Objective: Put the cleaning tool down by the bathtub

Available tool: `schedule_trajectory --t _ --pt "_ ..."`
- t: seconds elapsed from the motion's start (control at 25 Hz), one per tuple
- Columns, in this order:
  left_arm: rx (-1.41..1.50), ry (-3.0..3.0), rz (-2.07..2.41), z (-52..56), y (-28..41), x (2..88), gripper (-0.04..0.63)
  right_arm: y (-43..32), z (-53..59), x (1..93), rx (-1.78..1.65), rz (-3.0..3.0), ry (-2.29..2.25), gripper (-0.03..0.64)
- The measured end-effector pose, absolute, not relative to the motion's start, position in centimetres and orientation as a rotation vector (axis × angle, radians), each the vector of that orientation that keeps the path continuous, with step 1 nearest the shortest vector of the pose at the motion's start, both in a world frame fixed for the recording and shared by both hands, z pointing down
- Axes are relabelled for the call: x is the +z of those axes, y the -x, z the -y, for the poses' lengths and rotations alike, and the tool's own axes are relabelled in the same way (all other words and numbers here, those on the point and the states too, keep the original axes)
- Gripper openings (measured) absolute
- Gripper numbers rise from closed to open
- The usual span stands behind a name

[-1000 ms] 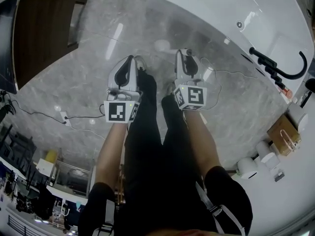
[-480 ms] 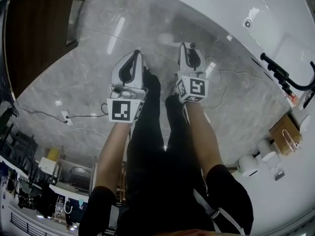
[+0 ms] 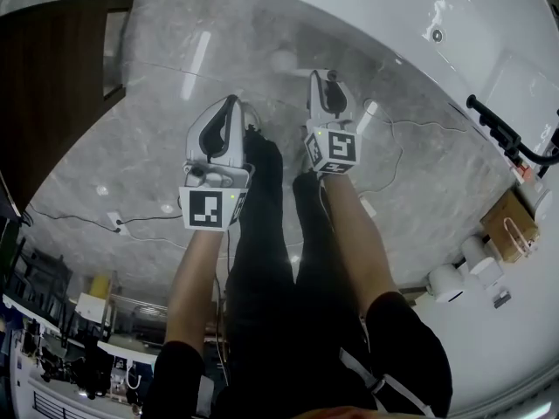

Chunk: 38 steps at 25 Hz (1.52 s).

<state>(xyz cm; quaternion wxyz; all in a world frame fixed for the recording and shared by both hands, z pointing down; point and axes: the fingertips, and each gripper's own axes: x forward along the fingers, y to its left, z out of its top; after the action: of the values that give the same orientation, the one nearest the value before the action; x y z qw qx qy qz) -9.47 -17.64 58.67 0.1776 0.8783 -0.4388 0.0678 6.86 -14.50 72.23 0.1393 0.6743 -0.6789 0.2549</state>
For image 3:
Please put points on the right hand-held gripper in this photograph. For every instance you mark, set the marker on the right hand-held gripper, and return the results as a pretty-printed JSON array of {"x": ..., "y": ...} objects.
[{"x": 334, "y": 149}]

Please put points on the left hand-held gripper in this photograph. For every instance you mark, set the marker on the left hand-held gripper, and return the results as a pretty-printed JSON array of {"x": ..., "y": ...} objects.
[{"x": 209, "y": 210}]

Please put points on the white bathtub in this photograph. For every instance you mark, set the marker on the white bathtub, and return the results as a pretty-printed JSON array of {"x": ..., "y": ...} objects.
[{"x": 436, "y": 7}]

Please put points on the person's left forearm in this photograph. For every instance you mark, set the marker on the person's left forearm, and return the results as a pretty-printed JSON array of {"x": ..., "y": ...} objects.
[{"x": 192, "y": 286}]

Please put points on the person's right forearm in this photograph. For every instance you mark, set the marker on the person's right forearm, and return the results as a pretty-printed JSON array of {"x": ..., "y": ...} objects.
[{"x": 356, "y": 242}]

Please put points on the round bathtub overflow drain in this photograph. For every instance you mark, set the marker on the round bathtub overflow drain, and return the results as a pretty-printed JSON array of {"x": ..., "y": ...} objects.
[{"x": 436, "y": 36}]

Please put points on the black bathtub faucet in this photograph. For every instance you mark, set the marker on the black bathtub faucet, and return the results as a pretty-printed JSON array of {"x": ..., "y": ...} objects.
[{"x": 502, "y": 131}]

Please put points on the white floor socket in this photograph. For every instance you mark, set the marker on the white floor socket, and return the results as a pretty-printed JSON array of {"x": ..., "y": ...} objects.
[{"x": 118, "y": 224}]

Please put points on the person's black trousers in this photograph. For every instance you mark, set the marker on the person's black trousers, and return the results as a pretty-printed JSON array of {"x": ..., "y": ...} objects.
[{"x": 271, "y": 277}]

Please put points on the brown wooden door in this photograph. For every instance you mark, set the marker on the brown wooden door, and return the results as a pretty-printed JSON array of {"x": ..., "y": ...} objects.
[{"x": 52, "y": 94}]

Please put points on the yellow container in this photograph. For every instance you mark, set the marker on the yellow container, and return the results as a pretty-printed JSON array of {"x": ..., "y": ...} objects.
[{"x": 99, "y": 286}]

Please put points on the person's black left sleeve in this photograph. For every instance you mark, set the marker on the person's black left sleeve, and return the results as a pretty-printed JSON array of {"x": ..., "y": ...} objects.
[{"x": 179, "y": 378}]

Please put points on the person's black sleeve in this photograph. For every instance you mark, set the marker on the person's black sleeve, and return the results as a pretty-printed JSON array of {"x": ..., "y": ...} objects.
[
  {"x": 410, "y": 347},
  {"x": 179, "y": 378}
]

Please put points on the person's black right sleeve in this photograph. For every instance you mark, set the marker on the person's black right sleeve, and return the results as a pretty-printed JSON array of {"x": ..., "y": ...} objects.
[{"x": 410, "y": 347}]

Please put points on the small grey block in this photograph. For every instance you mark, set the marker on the small grey block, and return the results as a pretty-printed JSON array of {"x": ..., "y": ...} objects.
[{"x": 502, "y": 298}]

